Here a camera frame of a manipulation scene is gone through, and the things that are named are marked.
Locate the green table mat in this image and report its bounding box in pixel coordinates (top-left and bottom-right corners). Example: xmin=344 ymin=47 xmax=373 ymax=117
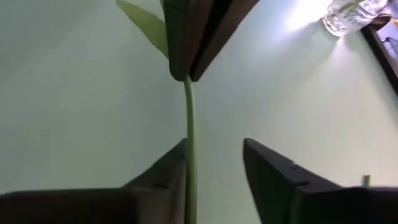
xmin=0 ymin=0 xmax=398 ymax=224

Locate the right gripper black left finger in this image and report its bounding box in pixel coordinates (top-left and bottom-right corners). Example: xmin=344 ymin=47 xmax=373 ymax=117
xmin=0 ymin=138 xmax=189 ymax=224

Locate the yellow artificial tulip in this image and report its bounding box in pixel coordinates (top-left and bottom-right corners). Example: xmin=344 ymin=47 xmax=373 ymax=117
xmin=115 ymin=0 xmax=200 ymax=224

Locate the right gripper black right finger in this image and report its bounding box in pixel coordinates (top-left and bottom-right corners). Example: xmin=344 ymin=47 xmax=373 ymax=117
xmin=243 ymin=138 xmax=398 ymax=224

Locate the clear glass vase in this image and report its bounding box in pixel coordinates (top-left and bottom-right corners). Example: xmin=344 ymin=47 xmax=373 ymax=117
xmin=322 ymin=0 xmax=389 ymax=37

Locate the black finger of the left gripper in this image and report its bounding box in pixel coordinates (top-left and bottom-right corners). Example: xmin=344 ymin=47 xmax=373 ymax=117
xmin=188 ymin=0 xmax=259 ymax=82
xmin=161 ymin=0 xmax=215 ymax=82

